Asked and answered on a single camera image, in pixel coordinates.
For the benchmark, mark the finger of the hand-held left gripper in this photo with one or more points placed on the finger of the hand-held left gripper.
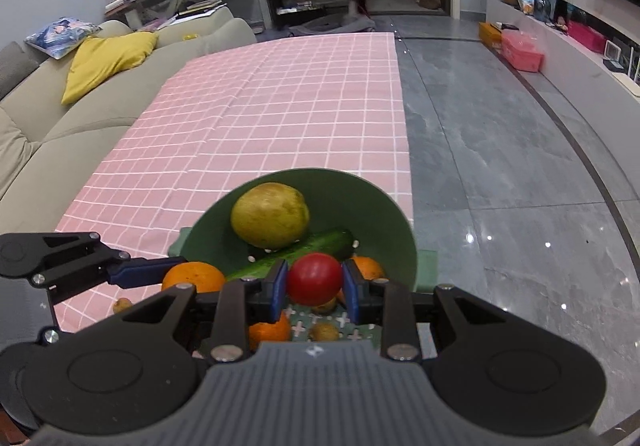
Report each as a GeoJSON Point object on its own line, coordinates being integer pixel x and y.
{"type": "Point", "coordinates": [145, 271]}
{"type": "Point", "coordinates": [54, 335]}

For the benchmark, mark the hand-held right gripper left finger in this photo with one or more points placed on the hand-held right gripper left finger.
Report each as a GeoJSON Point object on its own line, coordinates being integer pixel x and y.
{"type": "Point", "coordinates": [279, 288]}

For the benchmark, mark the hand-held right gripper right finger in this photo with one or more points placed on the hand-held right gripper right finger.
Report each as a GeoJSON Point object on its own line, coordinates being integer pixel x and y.
{"type": "Point", "coordinates": [351, 290]}

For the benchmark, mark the orange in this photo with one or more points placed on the orange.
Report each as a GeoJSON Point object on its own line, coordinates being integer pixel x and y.
{"type": "Point", "coordinates": [369, 268]}
{"type": "Point", "coordinates": [270, 332]}
{"type": "Point", "coordinates": [192, 278]}

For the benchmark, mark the small brown-green fruit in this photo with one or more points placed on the small brown-green fruit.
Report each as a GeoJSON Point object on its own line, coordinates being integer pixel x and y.
{"type": "Point", "coordinates": [325, 307]}
{"type": "Point", "coordinates": [324, 331]}
{"type": "Point", "coordinates": [122, 306]}

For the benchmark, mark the red tomato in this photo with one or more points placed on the red tomato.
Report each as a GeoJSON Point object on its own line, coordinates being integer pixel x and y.
{"type": "Point", "coordinates": [315, 278]}

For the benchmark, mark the green cucumber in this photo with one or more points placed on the green cucumber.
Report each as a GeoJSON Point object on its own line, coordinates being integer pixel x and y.
{"type": "Point", "coordinates": [320, 243]}

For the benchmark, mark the yellow-green pear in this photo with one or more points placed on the yellow-green pear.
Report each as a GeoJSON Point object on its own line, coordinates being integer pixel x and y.
{"type": "Point", "coordinates": [270, 215]}

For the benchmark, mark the green colander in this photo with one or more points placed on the green colander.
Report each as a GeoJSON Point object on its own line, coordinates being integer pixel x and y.
{"type": "Point", "coordinates": [380, 216]}

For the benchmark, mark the beige sofa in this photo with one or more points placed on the beige sofa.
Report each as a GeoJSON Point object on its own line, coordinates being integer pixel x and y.
{"type": "Point", "coordinates": [100, 126]}

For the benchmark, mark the beige sofa cushion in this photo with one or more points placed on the beige sofa cushion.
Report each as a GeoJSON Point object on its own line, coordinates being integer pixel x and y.
{"type": "Point", "coordinates": [12, 151]}

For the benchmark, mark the pink checked tablecloth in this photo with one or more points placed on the pink checked tablecloth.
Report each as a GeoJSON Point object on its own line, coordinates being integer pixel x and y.
{"type": "Point", "coordinates": [275, 101]}

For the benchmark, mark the yellow pillow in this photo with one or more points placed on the yellow pillow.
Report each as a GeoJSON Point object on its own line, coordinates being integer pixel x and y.
{"type": "Point", "coordinates": [105, 63]}

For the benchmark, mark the grey knitted cushion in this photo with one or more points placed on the grey knitted cushion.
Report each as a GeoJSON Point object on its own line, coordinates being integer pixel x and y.
{"type": "Point", "coordinates": [15, 71]}

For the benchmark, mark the blue printed pillow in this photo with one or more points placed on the blue printed pillow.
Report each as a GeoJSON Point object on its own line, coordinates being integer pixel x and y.
{"type": "Point", "coordinates": [62, 36]}

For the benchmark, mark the pile of books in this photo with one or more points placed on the pile of books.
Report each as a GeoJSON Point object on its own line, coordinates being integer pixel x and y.
{"type": "Point", "coordinates": [200, 7]}

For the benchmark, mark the orange box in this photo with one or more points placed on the orange box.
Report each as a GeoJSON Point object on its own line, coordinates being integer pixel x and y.
{"type": "Point", "coordinates": [491, 35]}

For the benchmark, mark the pink box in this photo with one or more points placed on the pink box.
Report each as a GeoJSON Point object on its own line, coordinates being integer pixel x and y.
{"type": "Point", "coordinates": [522, 51]}

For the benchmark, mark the white television cabinet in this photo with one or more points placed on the white television cabinet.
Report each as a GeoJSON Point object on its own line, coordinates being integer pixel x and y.
{"type": "Point", "coordinates": [560, 56]}

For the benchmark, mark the magenta box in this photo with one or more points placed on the magenta box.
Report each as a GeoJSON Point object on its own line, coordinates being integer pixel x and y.
{"type": "Point", "coordinates": [586, 37]}

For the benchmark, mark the small photo frame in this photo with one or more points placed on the small photo frame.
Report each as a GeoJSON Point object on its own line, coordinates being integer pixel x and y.
{"type": "Point", "coordinates": [614, 56]}

